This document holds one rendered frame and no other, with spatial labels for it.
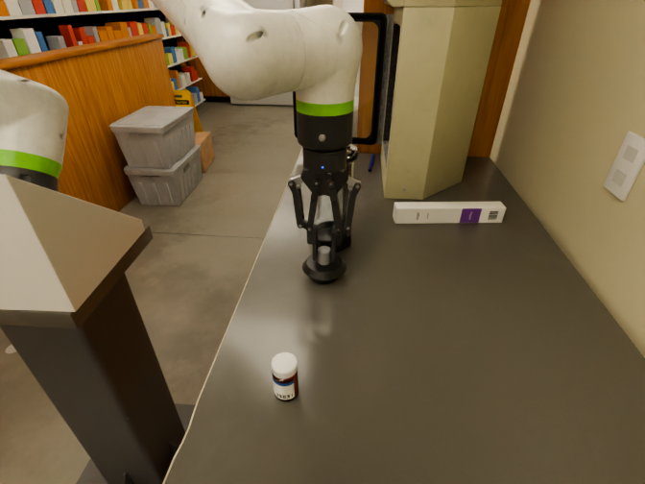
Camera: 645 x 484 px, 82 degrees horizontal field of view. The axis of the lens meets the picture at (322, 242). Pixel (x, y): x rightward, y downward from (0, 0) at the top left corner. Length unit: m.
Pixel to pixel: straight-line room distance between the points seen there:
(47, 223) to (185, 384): 1.22
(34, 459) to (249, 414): 1.40
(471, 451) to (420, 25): 0.84
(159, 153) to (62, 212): 2.31
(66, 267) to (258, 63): 0.51
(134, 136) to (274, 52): 2.65
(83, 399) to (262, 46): 0.99
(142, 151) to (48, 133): 2.21
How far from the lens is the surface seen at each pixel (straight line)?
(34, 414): 2.05
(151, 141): 3.06
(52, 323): 0.88
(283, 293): 0.74
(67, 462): 1.84
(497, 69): 1.43
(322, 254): 0.73
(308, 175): 0.66
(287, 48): 0.52
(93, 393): 1.16
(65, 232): 0.80
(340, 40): 0.56
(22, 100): 0.95
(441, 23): 0.99
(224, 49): 0.50
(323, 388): 0.60
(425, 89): 1.01
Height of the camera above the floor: 1.43
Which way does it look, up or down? 34 degrees down
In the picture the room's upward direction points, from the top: straight up
